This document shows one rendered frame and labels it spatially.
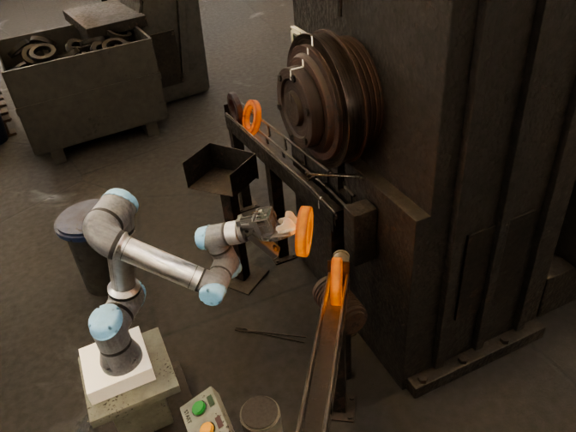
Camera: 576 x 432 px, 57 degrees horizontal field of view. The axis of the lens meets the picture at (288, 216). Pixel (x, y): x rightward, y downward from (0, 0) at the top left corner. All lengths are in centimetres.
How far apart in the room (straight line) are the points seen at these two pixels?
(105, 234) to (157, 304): 119
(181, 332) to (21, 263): 117
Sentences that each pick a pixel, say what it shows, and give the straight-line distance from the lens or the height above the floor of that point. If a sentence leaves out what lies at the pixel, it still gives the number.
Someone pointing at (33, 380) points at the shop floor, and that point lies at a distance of 273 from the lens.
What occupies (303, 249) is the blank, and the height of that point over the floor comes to 90.
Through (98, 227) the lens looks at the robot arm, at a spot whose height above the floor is 98.
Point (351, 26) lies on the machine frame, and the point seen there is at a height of 135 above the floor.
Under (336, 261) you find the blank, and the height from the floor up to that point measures 78.
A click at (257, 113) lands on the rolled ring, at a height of 72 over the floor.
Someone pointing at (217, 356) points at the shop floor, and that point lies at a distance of 251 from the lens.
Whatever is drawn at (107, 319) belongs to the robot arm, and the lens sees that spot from 196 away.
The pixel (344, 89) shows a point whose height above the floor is 124.
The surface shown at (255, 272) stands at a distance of 285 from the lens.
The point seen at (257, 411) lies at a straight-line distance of 168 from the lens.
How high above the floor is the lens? 191
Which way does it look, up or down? 36 degrees down
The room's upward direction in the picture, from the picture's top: 5 degrees counter-clockwise
